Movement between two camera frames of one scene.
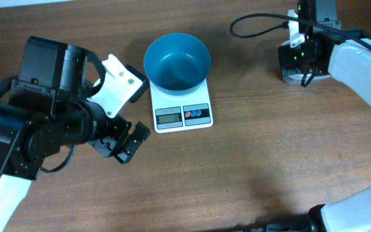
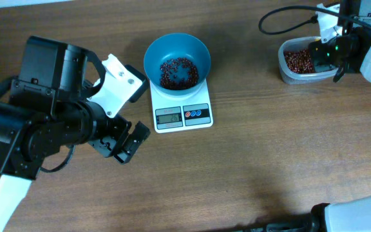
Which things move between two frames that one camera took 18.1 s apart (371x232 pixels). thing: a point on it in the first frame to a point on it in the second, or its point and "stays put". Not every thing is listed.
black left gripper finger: (142, 88) stays put
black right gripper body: (301, 76) to (321, 54)
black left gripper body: (115, 138) stays put
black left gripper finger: (133, 144) stays put
